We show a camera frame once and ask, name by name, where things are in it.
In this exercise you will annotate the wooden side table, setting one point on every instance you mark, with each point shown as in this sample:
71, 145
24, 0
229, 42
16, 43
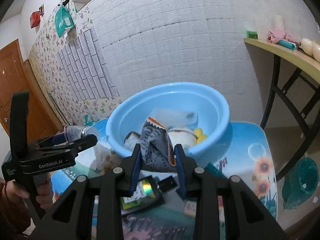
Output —
304, 65

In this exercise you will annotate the black green shampoo bottle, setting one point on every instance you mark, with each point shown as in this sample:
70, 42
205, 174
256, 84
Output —
149, 192

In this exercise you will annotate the person left hand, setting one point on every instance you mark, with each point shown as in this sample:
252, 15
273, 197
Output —
16, 194

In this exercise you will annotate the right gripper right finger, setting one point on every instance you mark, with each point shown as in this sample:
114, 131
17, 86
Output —
245, 216

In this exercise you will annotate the white yellow plush toy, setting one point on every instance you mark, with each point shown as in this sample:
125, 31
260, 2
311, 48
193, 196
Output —
186, 137

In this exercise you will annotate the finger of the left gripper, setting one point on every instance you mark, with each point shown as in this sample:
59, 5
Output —
77, 145
53, 140

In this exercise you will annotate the wooden door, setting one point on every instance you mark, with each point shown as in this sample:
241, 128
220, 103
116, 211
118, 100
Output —
17, 76

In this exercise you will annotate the clear plastic water bottle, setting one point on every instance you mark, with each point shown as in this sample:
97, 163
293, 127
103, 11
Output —
73, 133

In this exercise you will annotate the grey printed snack bag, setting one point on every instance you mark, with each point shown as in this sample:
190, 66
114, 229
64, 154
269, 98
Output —
156, 148

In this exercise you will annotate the clear zip bag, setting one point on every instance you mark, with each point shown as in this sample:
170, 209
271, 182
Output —
105, 159

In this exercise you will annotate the green box on shelf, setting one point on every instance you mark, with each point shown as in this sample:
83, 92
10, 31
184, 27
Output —
252, 34

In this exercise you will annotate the teal hanging bag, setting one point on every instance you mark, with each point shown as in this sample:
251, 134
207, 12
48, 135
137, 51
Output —
63, 21

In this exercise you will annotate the blue plastic basin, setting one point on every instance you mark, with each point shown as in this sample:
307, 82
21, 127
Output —
179, 104

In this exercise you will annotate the white roll on shelf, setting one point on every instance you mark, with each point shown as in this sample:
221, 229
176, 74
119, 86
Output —
279, 22

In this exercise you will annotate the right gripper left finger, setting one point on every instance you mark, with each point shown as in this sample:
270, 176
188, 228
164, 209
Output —
71, 216

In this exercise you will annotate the pink cloth on shelf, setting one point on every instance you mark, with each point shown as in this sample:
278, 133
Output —
275, 35

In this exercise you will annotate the cream bun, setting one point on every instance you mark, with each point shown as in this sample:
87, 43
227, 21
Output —
307, 46
316, 51

